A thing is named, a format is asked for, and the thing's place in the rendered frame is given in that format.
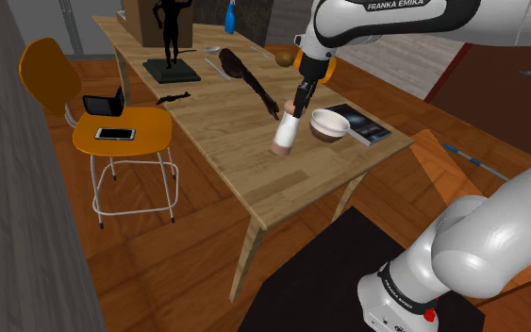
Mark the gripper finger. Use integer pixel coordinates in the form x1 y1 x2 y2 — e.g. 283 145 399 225
292 84 307 119
302 84 317 116

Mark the white bottle with pink cap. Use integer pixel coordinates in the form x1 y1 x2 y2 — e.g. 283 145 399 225
271 101 301 157

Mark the brown kiwi fruit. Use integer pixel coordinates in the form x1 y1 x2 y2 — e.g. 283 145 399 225
274 50 295 69

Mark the white and brown bowl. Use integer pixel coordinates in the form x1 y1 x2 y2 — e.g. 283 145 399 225
309 108 352 144

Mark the silver spoon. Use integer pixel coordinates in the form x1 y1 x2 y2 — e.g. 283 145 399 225
249 45 274 60

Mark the dark blue book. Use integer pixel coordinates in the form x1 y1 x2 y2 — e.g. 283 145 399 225
324 103 393 148

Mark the wooden table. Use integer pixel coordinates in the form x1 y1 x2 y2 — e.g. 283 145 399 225
91 14 416 305

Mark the white knife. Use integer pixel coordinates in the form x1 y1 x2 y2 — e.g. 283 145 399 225
203 57 233 82

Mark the blue spray bottle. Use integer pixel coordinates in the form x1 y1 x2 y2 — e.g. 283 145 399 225
224 0 238 36

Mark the small black flat tool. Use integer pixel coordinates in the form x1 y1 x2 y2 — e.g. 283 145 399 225
155 91 192 107

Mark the black human statue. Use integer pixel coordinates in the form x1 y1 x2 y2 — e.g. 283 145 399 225
141 0 202 85

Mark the black robot stand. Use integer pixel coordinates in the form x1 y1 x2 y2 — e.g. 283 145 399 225
237 206 486 332

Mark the orange chair with metal legs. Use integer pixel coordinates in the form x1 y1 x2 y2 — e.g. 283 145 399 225
18 37 180 230

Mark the blue and white stick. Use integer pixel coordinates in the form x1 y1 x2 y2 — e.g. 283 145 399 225
442 141 511 182

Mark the brown cardboard box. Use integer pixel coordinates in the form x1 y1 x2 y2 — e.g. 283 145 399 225
116 0 196 49

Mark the white-edged smartphone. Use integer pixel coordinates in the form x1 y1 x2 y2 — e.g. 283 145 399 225
93 126 137 141

